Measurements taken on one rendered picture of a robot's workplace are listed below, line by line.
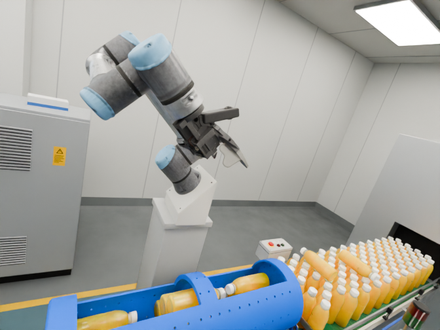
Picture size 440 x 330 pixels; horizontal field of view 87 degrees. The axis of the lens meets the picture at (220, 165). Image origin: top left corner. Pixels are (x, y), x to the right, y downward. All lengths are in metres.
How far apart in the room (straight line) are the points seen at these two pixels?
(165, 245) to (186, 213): 0.25
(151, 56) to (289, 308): 0.98
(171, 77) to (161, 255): 1.21
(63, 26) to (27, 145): 1.57
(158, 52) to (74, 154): 1.62
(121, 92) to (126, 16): 2.67
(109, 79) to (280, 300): 0.94
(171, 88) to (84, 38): 2.73
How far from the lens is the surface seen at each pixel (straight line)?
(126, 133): 3.33
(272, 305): 1.03
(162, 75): 0.52
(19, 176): 2.16
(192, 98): 0.53
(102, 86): 0.64
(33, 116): 2.01
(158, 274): 1.65
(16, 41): 2.97
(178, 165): 1.35
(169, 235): 1.48
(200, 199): 1.37
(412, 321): 1.43
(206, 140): 0.57
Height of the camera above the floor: 1.84
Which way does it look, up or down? 15 degrees down
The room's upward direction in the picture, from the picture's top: 16 degrees clockwise
